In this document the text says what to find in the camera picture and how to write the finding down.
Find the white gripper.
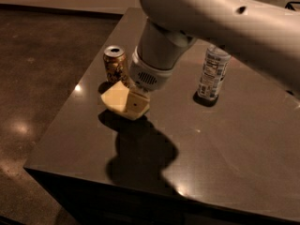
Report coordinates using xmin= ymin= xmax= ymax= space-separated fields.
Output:
xmin=122 ymin=48 xmax=173 ymax=121

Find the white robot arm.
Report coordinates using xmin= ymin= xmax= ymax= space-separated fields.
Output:
xmin=126 ymin=0 xmax=300 ymax=120

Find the orange LaCroix can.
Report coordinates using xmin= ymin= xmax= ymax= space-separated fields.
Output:
xmin=103 ymin=45 xmax=129 ymax=87

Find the clear plastic water bottle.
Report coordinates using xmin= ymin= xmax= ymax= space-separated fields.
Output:
xmin=197 ymin=45 xmax=231 ymax=101

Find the yellow wavy sponge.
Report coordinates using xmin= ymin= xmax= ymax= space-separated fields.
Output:
xmin=100 ymin=82 xmax=129 ymax=113

